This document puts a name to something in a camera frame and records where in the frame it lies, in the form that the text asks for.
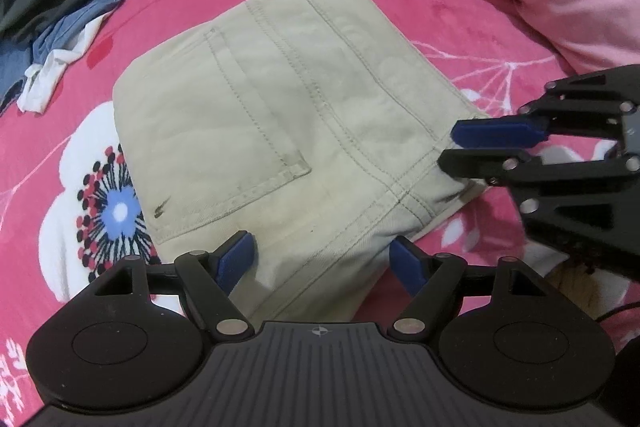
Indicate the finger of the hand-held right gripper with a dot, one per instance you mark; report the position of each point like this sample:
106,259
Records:
475,164
495,132

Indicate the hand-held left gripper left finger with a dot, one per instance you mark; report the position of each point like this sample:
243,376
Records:
235,262

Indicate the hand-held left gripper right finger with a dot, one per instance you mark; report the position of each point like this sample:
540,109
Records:
407,267

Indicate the beige pants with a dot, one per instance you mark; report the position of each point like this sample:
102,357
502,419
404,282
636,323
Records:
300,107

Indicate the pink floral bed sheet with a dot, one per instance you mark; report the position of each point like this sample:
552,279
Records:
60,147

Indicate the white shirt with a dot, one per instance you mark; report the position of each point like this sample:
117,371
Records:
55,67

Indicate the blue jeans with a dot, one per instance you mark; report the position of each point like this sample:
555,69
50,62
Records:
85,22

